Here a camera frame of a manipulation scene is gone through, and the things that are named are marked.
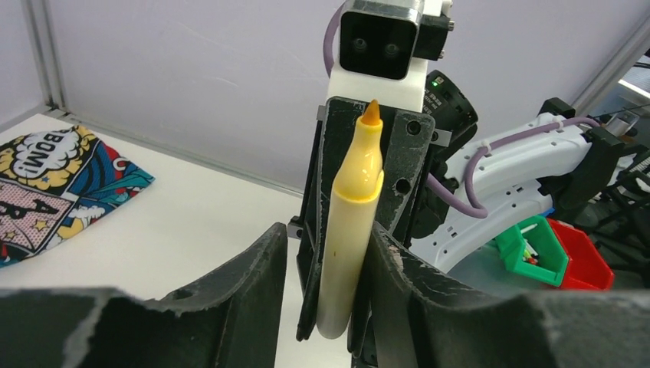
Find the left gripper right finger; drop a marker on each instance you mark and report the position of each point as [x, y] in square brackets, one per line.
[424, 318]

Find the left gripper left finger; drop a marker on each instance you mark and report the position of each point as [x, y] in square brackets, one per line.
[229, 317]

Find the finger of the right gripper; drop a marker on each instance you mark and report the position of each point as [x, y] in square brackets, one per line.
[381, 326]
[334, 128]

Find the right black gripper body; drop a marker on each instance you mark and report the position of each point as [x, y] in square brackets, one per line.
[405, 142]

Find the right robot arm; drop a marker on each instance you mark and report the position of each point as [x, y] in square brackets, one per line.
[516, 182]

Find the green storage bin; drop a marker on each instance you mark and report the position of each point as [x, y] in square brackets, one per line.
[531, 249]

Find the red storage bin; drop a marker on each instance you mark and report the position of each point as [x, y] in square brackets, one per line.
[586, 268]

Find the comic print pencil pouch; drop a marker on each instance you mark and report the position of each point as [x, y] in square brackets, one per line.
[55, 184]

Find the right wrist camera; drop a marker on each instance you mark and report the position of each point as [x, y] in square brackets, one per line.
[380, 50]

